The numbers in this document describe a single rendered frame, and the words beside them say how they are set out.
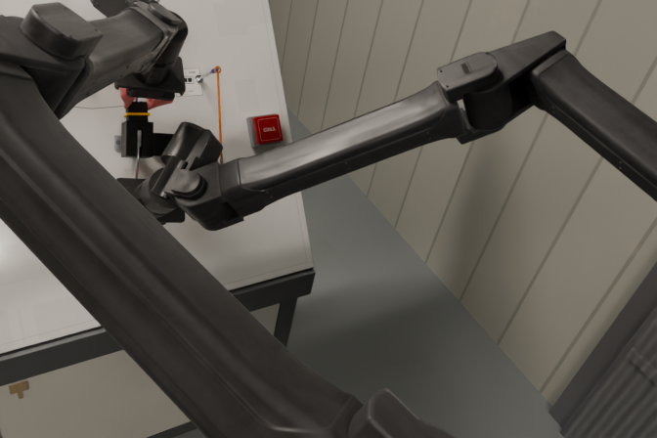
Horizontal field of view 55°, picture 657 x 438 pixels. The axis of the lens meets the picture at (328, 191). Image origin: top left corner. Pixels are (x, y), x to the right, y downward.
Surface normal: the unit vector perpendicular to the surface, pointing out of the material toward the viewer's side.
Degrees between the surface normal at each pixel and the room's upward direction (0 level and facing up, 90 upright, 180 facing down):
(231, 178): 35
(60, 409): 90
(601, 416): 90
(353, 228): 0
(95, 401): 90
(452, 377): 0
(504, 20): 90
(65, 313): 50
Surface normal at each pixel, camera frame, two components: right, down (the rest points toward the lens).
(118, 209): 0.61, -0.74
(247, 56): 0.48, -0.01
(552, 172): -0.84, 0.21
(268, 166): -0.24, -0.50
